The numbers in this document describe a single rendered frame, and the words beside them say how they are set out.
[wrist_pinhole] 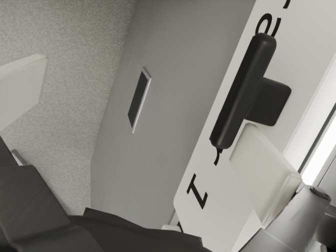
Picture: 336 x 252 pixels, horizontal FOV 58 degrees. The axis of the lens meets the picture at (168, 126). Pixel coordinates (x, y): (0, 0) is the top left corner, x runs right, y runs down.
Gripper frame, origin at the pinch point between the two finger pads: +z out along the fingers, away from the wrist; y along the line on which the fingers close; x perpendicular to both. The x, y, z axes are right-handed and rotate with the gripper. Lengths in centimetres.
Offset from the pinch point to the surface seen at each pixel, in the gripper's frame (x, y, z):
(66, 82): -26, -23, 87
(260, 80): 4.4, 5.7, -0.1
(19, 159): -57, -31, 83
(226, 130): 0.9, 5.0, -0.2
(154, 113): -9.1, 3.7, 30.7
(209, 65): 2.5, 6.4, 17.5
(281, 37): 7.2, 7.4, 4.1
